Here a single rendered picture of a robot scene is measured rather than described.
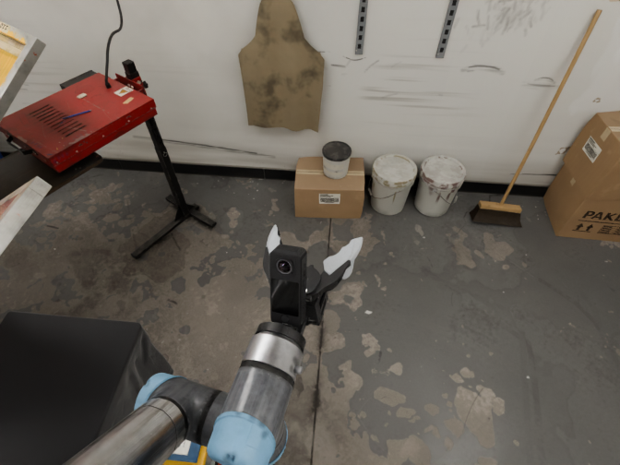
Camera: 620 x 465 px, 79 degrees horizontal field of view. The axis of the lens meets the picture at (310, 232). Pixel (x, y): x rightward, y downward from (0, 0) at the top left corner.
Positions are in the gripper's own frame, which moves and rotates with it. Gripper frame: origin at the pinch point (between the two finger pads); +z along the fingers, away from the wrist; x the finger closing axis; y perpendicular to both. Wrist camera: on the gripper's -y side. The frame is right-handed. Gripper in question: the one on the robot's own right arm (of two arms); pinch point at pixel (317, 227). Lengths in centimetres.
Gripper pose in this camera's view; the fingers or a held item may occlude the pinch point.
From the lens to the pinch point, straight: 63.2
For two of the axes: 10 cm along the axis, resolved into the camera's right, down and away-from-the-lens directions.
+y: 1.3, 6.6, 7.4
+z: 2.9, -7.4, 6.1
